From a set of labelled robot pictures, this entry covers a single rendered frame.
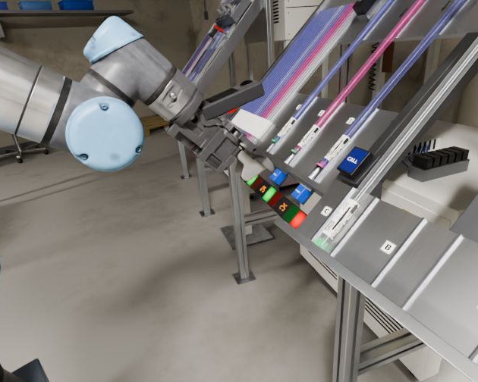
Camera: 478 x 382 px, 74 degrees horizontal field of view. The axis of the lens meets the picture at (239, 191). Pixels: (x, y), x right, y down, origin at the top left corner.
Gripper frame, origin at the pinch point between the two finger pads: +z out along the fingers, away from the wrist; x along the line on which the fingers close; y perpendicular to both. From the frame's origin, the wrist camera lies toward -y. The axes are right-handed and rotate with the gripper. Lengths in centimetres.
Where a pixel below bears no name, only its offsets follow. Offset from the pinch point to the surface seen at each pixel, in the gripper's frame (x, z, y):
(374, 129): 4.7, 9.6, -17.8
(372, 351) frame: 13, 45, 17
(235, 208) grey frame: -60, 35, 19
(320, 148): -4.7, 9.7, -10.0
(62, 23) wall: -460, -105, 14
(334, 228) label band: 21.9, 1.0, 2.0
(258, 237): -88, 76, 30
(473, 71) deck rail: 10.3, 13.2, -35.1
